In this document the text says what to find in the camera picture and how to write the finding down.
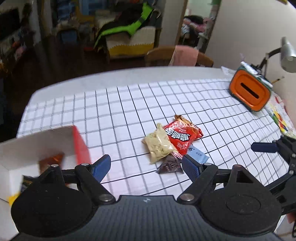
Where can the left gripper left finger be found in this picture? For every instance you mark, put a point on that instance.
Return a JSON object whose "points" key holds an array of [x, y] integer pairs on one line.
{"points": [[89, 180]]}

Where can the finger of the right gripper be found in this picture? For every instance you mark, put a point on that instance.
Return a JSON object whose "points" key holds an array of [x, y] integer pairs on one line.
{"points": [[264, 147]]}

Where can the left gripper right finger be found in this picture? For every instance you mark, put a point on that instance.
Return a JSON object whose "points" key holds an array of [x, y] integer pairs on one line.
{"points": [[201, 176]]}

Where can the blue white cookie packet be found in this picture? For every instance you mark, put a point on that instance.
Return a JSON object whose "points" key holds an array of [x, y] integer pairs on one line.
{"points": [[197, 155]]}

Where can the dark brown chocolate packet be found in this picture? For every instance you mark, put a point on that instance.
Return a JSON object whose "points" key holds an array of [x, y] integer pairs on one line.
{"points": [[170, 164]]}

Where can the red noodle snack bag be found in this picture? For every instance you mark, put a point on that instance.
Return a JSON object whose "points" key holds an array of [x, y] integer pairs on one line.
{"points": [[182, 133]]}

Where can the beige snack packet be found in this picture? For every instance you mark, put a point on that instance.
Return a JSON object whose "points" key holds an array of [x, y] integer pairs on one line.
{"points": [[158, 144]]}

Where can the brown foil snack bag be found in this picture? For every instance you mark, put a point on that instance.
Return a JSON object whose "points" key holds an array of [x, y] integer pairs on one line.
{"points": [[45, 163]]}

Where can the black sesame snack packet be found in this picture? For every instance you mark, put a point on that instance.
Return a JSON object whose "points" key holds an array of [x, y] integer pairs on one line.
{"points": [[26, 182]]}

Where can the yellow sesame snack packet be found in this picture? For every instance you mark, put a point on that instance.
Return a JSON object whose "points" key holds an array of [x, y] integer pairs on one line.
{"points": [[11, 199]]}

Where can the colourful paper sheet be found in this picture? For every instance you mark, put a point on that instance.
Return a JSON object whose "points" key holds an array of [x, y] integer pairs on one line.
{"points": [[276, 109]]}

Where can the orange green tissue box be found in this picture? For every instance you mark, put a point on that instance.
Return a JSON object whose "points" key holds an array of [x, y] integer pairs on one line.
{"points": [[250, 88]]}

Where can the red white cardboard box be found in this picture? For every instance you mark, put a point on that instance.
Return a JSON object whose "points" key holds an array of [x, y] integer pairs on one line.
{"points": [[21, 156]]}

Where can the silver desk lamp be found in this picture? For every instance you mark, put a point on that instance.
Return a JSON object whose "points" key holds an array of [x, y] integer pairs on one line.
{"points": [[287, 57]]}

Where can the pink cloth on chair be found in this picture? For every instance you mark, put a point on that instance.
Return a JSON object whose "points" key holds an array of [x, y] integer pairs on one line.
{"points": [[184, 56]]}

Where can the wooden chair with pink cloth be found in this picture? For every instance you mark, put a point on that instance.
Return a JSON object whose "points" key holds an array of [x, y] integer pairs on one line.
{"points": [[161, 56]]}

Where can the black green jacket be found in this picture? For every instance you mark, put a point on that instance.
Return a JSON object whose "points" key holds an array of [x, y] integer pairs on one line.
{"points": [[132, 17]]}

